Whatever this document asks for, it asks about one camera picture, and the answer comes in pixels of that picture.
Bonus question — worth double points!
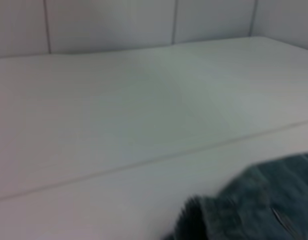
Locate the blue denim shorts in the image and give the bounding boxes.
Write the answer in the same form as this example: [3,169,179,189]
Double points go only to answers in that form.
[163,151,308,240]

